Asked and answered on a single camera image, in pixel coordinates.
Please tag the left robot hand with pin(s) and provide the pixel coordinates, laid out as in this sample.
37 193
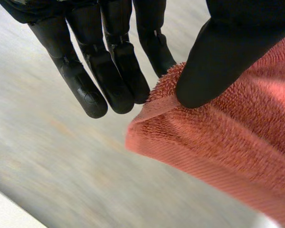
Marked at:
211 61

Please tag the coral towel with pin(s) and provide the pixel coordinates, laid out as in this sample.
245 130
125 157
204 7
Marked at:
228 142

